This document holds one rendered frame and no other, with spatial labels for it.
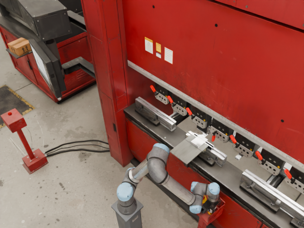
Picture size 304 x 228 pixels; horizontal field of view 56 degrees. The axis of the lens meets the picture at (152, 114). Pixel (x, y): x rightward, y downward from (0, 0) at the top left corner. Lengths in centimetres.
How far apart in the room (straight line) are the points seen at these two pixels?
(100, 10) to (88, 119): 216
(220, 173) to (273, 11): 132
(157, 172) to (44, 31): 128
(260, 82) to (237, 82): 15
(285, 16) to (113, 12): 129
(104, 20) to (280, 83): 133
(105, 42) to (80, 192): 175
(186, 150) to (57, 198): 167
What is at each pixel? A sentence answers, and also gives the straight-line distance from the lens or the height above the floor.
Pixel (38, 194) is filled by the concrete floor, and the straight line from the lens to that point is 350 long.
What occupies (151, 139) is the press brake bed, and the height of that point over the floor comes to 76.
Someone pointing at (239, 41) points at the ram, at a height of 198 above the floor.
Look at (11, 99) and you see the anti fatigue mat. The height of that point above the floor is 1.
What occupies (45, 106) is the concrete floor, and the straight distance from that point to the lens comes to 450.
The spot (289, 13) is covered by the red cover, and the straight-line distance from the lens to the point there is 149.
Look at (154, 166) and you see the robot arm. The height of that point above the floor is 134.
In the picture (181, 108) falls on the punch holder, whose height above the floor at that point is 125.
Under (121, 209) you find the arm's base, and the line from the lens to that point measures 223.
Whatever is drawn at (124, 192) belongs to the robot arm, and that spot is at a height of 100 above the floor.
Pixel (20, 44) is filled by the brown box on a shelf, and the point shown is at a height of 110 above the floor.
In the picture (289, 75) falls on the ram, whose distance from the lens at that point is 162.
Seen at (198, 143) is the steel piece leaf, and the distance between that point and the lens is 236.
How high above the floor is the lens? 278
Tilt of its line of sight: 43 degrees down
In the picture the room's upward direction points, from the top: 2 degrees counter-clockwise
